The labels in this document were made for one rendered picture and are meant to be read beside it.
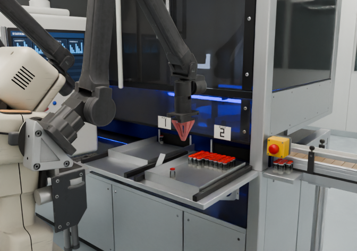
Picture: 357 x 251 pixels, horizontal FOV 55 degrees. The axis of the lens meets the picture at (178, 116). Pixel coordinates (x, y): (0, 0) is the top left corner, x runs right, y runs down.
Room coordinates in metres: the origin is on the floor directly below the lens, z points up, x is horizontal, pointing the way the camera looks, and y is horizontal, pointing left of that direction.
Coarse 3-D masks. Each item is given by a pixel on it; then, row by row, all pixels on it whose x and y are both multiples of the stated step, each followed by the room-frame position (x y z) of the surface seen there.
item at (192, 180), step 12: (156, 168) 1.32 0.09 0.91; (168, 168) 1.38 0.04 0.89; (180, 168) 1.39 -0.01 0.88; (192, 168) 1.39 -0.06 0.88; (204, 168) 1.39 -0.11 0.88; (240, 168) 1.34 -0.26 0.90; (156, 180) 1.23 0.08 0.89; (168, 180) 1.19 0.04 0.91; (180, 180) 1.25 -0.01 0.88; (192, 180) 1.25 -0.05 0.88; (204, 180) 1.25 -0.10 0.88; (216, 180) 1.20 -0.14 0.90; (192, 192) 1.13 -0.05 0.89
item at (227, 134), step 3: (216, 126) 1.49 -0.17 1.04; (219, 126) 1.48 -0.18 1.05; (222, 126) 1.47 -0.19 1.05; (216, 129) 1.49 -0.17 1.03; (219, 129) 1.48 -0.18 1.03; (225, 129) 1.46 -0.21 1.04; (228, 129) 1.45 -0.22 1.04; (216, 132) 1.49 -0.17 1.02; (219, 132) 1.48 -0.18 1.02; (225, 132) 1.46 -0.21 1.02; (228, 132) 1.45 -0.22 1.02; (216, 135) 1.49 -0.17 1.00; (219, 135) 1.48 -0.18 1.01; (222, 135) 1.47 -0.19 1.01; (225, 135) 1.46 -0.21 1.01; (228, 135) 1.45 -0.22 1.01; (219, 138) 1.48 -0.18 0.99; (222, 138) 1.47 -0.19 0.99; (225, 138) 1.46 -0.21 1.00; (228, 138) 1.45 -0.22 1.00
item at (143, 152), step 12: (132, 144) 1.68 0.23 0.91; (144, 144) 1.75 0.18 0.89; (156, 144) 1.77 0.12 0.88; (168, 144) 1.77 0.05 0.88; (192, 144) 1.65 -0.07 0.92; (108, 156) 1.56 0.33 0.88; (120, 156) 1.51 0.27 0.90; (132, 156) 1.46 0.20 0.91; (144, 156) 1.56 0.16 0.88; (156, 156) 1.56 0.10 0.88
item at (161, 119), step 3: (159, 117) 1.70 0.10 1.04; (162, 117) 1.69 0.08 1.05; (165, 117) 1.68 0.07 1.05; (159, 120) 1.70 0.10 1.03; (162, 120) 1.69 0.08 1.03; (168, 120) 1.66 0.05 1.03; (159, 123) 1.70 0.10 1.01; (162, 123) 1.69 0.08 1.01; (168, 123) 1.66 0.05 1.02; (159, 126) 1.70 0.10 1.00; (162, 126) 1.69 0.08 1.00; (168, 126) 1.66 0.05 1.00
